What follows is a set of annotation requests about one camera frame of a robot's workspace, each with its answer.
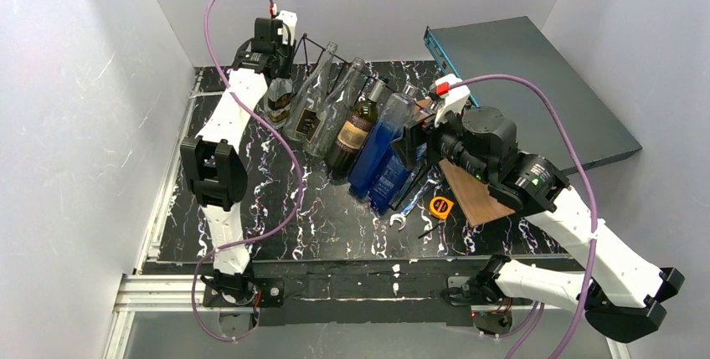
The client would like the blue square bottle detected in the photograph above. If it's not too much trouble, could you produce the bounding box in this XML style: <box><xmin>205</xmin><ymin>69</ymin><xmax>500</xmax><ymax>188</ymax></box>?
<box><xmin>347</xmin><ymin>82</ymin><xmax>418</xmax><ymax>200</ymax></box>
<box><xmin>368</xmin><ymin>98</ymin><xmax>445</xmax><ymax>216</ymax></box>

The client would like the dark-capped clear bottle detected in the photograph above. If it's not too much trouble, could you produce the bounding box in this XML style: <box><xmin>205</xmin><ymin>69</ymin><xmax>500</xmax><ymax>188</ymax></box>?
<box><xmin>264</xmin><ymin>78</ymin><xmax>294</xmax><ymax>129</ymax></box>

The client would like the tall clear glass bottle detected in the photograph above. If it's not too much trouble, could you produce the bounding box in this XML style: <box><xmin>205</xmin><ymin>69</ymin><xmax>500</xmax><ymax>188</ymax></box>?
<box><xmin>283</xmin><ymin>42</ymin><xmax>338</xmax><ymax>142</ymax></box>

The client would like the green wine bottle tan label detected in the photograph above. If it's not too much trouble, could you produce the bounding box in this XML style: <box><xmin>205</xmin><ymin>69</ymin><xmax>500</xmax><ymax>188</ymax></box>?
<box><xmin>325</xmin><ymin>76</ymin><xmax>389</xmax><ymax>179</ymax></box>

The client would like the short clear glass bottle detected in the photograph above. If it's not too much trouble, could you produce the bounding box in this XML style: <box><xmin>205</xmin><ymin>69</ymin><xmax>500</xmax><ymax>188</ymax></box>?
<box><xmin>305</xmin><ymin>57</ymin><xmax>365</xmax><ymax>158</ymax></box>

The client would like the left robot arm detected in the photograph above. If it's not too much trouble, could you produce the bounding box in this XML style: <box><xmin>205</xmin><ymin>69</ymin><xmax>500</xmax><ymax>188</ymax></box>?
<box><xmin>180</xmin><ymin>11</ymin><xmax>297</xmax><ymax>305</ymax></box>

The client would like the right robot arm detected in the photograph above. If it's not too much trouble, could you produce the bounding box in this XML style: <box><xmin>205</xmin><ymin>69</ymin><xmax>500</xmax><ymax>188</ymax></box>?
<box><xmin>392</xmin><ymin>107</ymin><xmax>685</xmax><ymax>343</ymax></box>

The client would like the silver combination wrench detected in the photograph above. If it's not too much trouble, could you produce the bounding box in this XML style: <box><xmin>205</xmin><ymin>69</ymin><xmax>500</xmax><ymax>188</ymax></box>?
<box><xmin>389</xmin><ymin>178</ymin><xmax>442</xmax><ymax>231</ymax></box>

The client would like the yellow tape measure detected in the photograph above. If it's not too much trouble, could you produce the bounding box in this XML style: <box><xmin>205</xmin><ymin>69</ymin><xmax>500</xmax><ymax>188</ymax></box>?
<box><xmin>429</xmin><ymin>196</ymin><xmax>454</xmax><ymax>220</ymax></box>

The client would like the brown wooden board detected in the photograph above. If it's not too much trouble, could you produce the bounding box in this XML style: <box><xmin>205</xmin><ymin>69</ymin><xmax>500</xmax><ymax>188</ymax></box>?
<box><xmin>415</xmin><ymin>95</ymin><xmax>517</xmax><ymax>228</ymax></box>

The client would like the small wrench at back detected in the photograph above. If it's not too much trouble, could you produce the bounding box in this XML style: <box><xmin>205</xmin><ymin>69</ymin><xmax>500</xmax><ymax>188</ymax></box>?
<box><xmin>189</xmin><ymin>90</ymin><xmax>225</xmax><ymax>99</ymax></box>

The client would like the small black pen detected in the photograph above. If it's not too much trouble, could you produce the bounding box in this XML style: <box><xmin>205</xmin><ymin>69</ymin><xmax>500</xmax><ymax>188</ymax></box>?
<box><xmin>418</xmin><ymin>222</ymin><xmax>446</xmax><ymax>239</ymax></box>

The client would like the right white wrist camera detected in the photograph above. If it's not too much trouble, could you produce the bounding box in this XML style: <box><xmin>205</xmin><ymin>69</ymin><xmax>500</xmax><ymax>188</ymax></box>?
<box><xmin>428</xmin><ymin>74</ymin><xmax>471</xmax><ymax>127</ymax></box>

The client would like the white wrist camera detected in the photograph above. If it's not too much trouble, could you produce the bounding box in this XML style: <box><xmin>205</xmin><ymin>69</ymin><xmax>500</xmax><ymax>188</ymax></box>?
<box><xmin>270</xmin><ymin>3</ymin><xmax>297</xmax><ymax>47</ymax></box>
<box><xmin>428</xmin><ymin>74</ymin><xmax>471</xmax><ymax>127</ymax></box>

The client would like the black wire wine rack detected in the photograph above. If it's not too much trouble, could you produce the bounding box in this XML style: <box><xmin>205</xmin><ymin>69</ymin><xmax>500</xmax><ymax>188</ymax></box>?
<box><xmin>291</xmin><ymin>33</ymin><xmax>453</xmax><ymax>208</ymax></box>

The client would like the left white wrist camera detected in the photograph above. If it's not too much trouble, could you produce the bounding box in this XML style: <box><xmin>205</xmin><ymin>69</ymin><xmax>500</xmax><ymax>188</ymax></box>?
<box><xmin>270</xmin><ymin>3</ymin><xmax>297</xmax><ymax>47</ymax></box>

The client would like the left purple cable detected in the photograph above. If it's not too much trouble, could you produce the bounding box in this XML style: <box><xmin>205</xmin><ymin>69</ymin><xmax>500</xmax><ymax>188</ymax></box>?
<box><xmin>190</xmin><ymin>0</ymin><xmax>305</xmax><ymax>344</ymax></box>

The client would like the blue-faced network switch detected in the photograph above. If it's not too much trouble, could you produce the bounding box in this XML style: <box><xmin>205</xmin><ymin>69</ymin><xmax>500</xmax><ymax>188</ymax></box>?
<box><xmin>424</xmin><ymin>17</ymin><xmax>642</xmax><ymax>174</ymax></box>

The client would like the aluminium frame rail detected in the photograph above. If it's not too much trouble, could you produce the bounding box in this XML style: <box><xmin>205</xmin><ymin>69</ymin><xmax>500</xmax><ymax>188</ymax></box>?
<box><xmin>102</xmin><ymin>256</ymin><xmax>630</xmax><ymax>359</ymax></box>

